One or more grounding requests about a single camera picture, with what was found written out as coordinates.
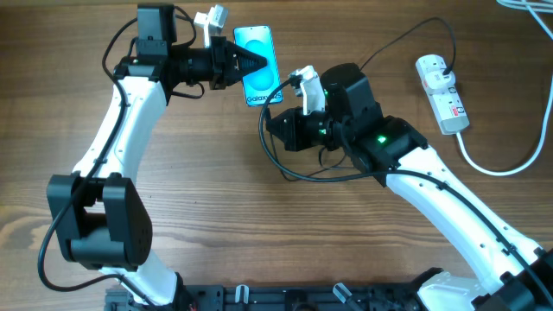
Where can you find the blue Galaxy smartphone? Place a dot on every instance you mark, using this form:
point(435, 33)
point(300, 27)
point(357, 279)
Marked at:
point(258, 86)

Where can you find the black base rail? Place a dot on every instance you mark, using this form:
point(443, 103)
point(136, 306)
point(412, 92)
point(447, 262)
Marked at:
point(391, 296)

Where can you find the white power strip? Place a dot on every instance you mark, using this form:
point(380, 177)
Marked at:
point(449, 111)

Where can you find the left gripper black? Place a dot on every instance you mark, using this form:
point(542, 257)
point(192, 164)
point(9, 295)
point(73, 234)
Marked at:
point(222, 53)

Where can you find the white charger plug adapter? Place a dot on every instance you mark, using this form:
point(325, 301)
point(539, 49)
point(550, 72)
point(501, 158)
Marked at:
point(436, 81)

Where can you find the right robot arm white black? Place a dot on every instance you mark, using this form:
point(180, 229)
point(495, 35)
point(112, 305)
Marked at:
point(511, 271)

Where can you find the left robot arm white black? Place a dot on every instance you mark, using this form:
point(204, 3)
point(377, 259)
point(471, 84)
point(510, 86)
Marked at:
point(99, 219)

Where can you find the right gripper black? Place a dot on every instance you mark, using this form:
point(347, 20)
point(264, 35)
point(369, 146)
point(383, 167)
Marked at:
point(295, 136)

